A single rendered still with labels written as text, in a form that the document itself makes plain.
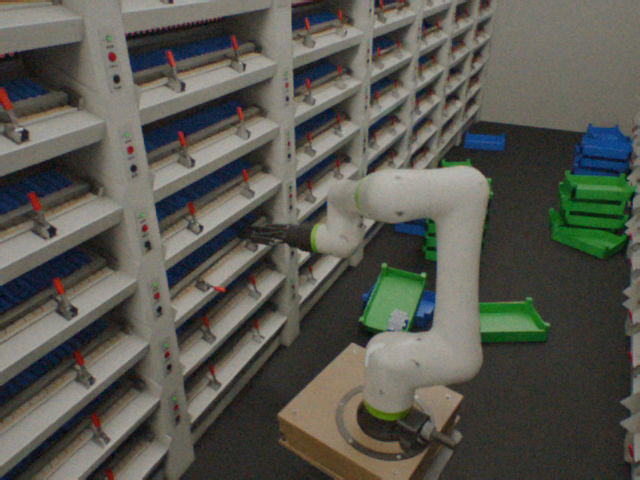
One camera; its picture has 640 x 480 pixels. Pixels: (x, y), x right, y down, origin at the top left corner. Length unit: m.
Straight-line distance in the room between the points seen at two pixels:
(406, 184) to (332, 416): 0.64
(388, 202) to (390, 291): 1.29
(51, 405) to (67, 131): 0.60
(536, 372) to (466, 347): 0.98
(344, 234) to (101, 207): 0.68
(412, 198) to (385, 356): 0.37
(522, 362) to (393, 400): 1.07
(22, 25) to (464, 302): 1.03
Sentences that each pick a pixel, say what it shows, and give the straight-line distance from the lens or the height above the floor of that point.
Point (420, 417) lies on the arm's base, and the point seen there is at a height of 0.43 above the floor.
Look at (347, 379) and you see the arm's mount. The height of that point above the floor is 0.38.
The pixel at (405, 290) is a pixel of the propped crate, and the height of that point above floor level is 0.11.
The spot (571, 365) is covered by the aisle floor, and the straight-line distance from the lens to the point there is 2.40.
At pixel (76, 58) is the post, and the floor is 1.24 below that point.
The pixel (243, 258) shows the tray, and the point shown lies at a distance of 1.80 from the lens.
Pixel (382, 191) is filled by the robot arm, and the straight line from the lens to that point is 1.18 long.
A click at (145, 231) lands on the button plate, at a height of 0.85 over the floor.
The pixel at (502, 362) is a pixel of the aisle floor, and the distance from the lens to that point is 2.31.
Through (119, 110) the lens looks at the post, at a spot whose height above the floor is 1.14.
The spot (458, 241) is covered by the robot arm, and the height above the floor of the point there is 0.86.
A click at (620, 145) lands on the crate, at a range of 4.39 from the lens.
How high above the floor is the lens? 1.45
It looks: 29 degrees down
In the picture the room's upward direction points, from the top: straight up
